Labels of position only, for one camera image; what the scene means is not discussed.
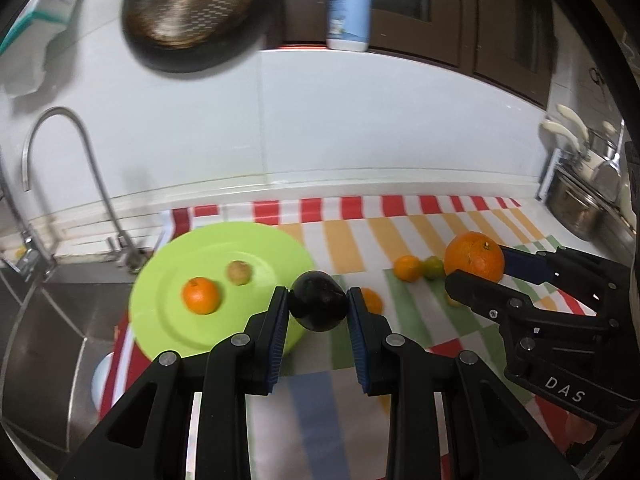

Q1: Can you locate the dark brown cabinet door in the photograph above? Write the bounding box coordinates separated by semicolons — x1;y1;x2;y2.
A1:
472;0;557;109
265;0;473;68

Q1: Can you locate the large orange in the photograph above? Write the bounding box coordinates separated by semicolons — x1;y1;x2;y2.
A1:
444;231;506;283

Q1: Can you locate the steel sink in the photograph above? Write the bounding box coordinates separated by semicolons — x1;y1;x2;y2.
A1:
0;260;146;461

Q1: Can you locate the steel utensil rack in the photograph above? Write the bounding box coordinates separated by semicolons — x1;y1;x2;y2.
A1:
582;120;636;231

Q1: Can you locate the striped checked tablecloth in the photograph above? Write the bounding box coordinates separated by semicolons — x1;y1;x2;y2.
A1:
97;195;640;480

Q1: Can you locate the small brown fruit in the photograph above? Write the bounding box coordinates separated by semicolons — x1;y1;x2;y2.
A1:
227;260;253;287

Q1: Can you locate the white and blue bottle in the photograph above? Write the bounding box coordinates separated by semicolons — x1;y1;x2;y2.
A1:
325;0;375;53

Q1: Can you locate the steel pot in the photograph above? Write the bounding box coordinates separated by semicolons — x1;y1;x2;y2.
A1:
542;167;608;241

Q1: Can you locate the white plastic bag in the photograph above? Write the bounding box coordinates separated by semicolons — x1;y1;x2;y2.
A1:
2;25;83;98

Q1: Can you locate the green plate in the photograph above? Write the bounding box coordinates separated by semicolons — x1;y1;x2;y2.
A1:
129;222;317;361

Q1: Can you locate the tangerine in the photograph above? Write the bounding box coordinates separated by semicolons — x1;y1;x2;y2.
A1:
361;287;385;316
393;255;422;283
182;277;221;316

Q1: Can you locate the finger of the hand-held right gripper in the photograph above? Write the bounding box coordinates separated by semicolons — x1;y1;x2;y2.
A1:
499;245;634;314
444;269;621;376

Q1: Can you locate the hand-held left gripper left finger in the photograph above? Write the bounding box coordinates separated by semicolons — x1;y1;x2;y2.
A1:
59;286;292;480

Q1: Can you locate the black frying pan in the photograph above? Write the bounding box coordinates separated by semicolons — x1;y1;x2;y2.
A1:
121;0;283;73

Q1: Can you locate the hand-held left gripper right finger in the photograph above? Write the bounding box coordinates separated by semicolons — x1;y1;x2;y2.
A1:
346;287;581;480

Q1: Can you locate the curved steel faucet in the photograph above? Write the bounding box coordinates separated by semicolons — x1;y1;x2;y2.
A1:
20;106;151;273

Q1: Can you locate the dark purple plum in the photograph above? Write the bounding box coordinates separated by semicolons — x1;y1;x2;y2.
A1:
290;270;349;333

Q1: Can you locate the cream handled knife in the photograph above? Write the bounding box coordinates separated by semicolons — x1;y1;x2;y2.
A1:
538;118;585;159
556;103;592;145

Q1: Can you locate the white bowl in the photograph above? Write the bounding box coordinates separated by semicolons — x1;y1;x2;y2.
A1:
91;352;117;406

